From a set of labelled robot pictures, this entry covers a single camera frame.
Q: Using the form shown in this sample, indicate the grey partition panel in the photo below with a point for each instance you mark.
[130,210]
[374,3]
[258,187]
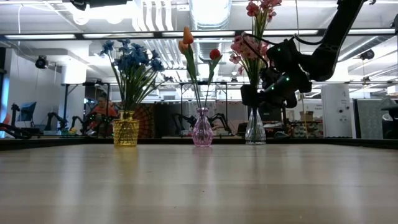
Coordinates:
[368,107]

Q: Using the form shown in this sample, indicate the silver ceiling air duct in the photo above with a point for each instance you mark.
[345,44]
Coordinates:
[202,46]

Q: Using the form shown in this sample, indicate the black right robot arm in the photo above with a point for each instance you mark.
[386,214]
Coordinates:
[329,46]

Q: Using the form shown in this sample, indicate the blue screen monitor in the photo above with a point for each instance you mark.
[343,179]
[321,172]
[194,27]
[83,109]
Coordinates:
[27,111]

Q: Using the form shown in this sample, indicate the clear glass vase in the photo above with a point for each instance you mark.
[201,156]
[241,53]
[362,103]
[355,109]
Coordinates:
[255,130]

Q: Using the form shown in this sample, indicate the yellow glass vase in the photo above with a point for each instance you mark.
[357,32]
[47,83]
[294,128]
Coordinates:
[126,130]

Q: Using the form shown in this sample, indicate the black ceiling spotlight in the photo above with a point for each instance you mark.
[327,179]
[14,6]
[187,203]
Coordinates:
[367,54]
[41,62]

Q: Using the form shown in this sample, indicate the brown cardboard box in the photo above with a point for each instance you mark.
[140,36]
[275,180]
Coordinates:
[308,116]

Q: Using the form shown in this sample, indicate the black aluminium table frame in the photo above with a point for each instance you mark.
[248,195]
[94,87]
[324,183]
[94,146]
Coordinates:
[46,143]

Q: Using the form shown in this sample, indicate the person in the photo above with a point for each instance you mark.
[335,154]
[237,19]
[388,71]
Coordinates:
[104,110]

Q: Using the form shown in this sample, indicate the purple glass vase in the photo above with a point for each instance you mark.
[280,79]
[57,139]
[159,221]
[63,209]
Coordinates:
[202,129]

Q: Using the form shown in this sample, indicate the black overhead light bar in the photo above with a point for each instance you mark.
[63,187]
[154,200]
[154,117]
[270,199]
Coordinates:
[157,33]

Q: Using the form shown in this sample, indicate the pink artificial flower bunch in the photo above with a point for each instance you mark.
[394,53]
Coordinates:
[261,51]
[237,48]
[252,7]

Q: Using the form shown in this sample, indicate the black office chair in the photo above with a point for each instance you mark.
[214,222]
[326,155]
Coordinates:
[391,121]

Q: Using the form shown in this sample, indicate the black computer monitor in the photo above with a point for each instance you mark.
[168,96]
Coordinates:
[276,115]

